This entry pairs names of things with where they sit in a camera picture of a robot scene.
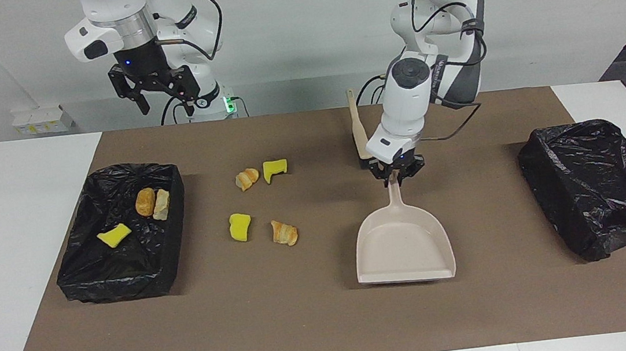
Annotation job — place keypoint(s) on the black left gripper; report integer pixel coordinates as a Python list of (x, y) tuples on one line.
[(399, 163)]

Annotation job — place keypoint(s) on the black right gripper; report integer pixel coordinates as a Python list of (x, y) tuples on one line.
[(139, 63)]

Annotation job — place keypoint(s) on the beige hand brush black bristles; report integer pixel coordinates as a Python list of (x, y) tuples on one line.
[(357, 130)]

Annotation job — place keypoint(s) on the beige plastic dustpan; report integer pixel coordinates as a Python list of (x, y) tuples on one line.
[(402, 247)]

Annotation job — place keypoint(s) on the brown bread roll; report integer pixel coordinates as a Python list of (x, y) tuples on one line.
[(145, 202)]

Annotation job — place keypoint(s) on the yellow green sponge piece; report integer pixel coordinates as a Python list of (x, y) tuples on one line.
[(275, 168), (240, 227), (114, 235)]

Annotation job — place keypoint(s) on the golden croissant piece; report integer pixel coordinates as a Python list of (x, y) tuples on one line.
[(285, 233), (246, 179), (162, 206)]

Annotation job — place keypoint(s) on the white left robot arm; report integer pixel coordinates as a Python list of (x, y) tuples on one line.
[(407, 101)]

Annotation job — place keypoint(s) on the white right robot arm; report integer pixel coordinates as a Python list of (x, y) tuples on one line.
[(108, 2)]

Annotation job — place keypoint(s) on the black bag lined bin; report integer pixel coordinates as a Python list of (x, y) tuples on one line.
[(600, 192), (124, 265)]

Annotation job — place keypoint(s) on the brown table mat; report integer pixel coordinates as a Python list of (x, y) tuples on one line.
[(306, 327)]

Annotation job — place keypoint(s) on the white wall socket box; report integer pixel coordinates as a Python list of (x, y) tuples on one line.
[(42, 119)]

